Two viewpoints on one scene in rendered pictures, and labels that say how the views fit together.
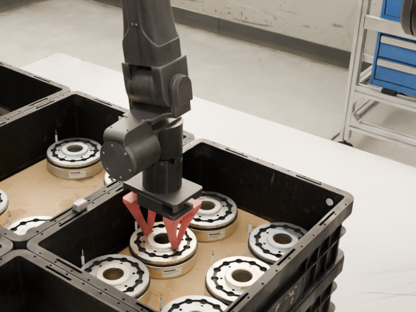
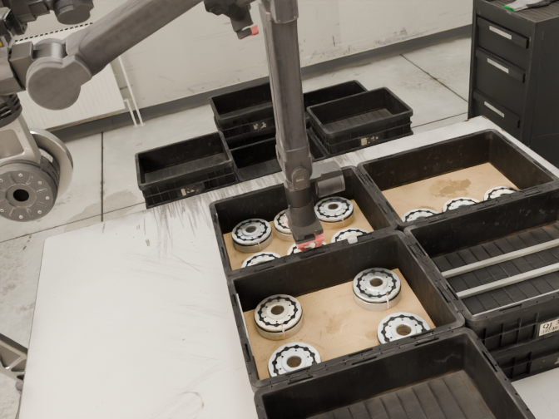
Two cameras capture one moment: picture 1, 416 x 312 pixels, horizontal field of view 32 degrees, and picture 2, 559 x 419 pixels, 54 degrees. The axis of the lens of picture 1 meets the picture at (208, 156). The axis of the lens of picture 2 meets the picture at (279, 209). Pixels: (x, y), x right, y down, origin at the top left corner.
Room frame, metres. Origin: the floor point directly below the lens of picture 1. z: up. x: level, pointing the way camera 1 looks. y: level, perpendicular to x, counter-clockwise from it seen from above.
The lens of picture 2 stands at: (1.58, 0.77, 1.71)
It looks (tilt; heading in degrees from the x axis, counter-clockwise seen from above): 35 degrees down; 228
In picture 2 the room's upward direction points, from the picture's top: 11 degrees counter-clockwise
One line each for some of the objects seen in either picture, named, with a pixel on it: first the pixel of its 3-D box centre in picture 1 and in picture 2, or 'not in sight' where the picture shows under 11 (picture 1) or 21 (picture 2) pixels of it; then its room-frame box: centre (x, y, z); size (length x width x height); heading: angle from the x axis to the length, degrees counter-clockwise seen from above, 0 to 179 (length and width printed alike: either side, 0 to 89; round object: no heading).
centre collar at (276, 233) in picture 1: (282, 239); (250, 229); (0.89, -0.12, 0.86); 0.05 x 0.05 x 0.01
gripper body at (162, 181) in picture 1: (162, 173); (302, 213); (0.88, 0.06, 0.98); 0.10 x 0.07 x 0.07; 54
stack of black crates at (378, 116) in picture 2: not in sight; (361, 152); (-0.21, -0.59, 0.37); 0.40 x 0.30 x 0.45; 147
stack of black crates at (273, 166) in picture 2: not in sight; (281, 184); (0.12, -0.81, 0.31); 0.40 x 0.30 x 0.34; 147
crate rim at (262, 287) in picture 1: (200, 225); (297, 218); (0.84, 0.01, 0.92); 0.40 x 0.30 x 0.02; 145
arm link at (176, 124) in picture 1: (160, 136); (300, 189); (0.88, 0.07, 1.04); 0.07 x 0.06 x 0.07; 147
